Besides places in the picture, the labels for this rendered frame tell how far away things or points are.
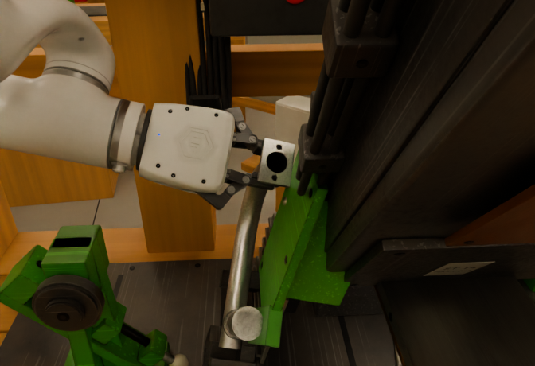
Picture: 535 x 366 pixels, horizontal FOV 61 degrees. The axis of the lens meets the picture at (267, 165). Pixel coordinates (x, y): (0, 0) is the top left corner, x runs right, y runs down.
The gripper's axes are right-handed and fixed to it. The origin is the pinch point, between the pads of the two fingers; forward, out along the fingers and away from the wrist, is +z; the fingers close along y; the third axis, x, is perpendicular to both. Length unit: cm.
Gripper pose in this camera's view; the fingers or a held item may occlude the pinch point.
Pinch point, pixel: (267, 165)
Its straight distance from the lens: 57.2
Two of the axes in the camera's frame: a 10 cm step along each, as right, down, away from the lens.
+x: -2.3, 2.3, 9.5
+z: 9.6, 2.0, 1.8
